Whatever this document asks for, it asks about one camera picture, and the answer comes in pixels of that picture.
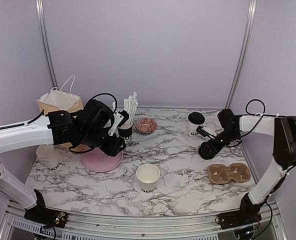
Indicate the white paper coffee cup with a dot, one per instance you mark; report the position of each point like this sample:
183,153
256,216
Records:
192,129

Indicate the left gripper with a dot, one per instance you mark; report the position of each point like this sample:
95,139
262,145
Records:
113,149

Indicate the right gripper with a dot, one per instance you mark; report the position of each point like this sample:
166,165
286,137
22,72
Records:
214,149

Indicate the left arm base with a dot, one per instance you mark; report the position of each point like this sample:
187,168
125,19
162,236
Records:
41,214

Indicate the brown paper bag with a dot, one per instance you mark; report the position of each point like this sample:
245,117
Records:
58,100

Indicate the pink plate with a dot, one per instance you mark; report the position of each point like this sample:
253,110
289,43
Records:
97,161

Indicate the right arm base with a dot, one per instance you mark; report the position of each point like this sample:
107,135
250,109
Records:
247,213

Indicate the black cup holding straws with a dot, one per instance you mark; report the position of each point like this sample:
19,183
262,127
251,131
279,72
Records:
126,132

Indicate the stack of white paper cups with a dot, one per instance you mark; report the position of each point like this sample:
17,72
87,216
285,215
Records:
47,155

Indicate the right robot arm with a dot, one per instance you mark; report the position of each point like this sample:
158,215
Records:
256,152

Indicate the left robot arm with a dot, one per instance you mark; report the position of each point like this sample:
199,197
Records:
94,127

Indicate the cardboard cup carrier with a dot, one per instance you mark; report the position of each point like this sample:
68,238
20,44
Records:
219,174

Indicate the red patterned bowl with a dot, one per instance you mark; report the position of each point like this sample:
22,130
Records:
145,126

